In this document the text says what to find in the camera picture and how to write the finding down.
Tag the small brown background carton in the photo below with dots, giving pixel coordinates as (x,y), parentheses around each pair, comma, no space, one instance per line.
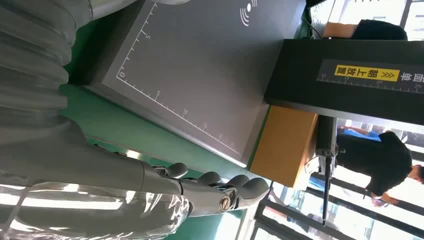
(339,30)

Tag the black scanner column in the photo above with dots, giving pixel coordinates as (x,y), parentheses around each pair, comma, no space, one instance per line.
(298,79)

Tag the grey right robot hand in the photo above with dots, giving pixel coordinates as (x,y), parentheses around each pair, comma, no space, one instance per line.
(82,159)

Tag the person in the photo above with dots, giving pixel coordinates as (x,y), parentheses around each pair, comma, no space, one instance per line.
(381,159)

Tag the dark grey scanner base plate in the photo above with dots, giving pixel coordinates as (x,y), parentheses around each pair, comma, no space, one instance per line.
(198,76)

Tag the black bulky background object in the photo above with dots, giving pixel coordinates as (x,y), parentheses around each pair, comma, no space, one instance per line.
(381,31)

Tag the brown cardboard box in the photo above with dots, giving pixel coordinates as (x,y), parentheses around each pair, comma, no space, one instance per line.
(281,142)

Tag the yellow sticker on column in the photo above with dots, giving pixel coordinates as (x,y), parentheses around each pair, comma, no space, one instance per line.
(364,73)

